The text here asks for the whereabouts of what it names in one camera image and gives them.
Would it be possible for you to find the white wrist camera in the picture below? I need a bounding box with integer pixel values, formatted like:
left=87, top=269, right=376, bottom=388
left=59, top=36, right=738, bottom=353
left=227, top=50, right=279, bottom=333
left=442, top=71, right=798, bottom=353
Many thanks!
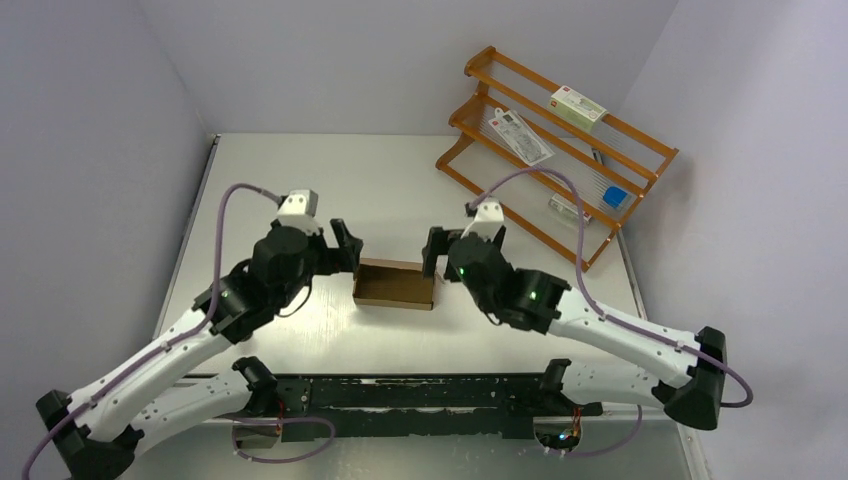
left=462, top=198, right=504, bottom=242
left=277, top=189, right=321, bottom=236

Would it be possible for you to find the blue small block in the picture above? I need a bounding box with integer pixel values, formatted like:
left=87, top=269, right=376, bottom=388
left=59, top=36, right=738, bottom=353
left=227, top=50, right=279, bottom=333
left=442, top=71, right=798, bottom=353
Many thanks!
left=602, top=186, right=629, bottom=210

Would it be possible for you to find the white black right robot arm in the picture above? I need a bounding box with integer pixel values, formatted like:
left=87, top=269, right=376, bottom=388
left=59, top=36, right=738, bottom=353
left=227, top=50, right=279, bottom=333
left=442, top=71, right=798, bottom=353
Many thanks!
left=422, top=227, right=726, bottom=431

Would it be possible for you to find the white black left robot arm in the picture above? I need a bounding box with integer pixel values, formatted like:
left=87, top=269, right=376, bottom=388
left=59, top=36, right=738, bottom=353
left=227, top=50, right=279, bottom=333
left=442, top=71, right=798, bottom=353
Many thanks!
left=36, top=219, right=364, bottom=479

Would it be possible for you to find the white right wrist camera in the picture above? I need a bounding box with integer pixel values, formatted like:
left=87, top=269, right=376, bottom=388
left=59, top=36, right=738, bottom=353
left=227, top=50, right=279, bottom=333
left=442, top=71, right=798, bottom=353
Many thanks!
left=462, top=198, right=504, bottom=242

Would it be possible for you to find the brown cardboard box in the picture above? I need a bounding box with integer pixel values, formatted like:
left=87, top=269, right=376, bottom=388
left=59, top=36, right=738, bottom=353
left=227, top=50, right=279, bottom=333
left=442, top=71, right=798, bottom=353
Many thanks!
left=352, top=258, right=435, bottom=311

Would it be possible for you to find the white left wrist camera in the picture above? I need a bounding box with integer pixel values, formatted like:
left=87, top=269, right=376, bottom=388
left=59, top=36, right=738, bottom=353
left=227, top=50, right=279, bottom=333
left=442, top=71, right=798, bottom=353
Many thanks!
left=277, top=189, right=321, bottom=236

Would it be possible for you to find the white green small box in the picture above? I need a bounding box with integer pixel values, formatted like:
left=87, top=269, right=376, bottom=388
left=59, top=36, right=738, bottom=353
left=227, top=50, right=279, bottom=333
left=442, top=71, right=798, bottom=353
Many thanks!
left=547, top=85, right=608, bottom=133

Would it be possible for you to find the clear plastic blister package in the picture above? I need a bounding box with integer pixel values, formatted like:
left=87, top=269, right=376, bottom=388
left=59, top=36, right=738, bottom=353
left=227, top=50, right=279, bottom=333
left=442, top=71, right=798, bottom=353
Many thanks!
left=488, top=107, right=555, bottom=166

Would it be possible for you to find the orange wooden rack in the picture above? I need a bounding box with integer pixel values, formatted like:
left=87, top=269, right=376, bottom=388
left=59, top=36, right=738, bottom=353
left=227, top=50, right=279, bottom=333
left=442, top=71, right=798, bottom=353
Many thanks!
left=435, top=46, right=679, bottom=270

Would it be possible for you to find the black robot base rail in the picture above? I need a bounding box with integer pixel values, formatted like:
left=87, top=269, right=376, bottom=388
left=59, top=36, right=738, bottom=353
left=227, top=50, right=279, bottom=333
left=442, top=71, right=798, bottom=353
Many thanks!
left=233, top=360, right=603, bottom=442

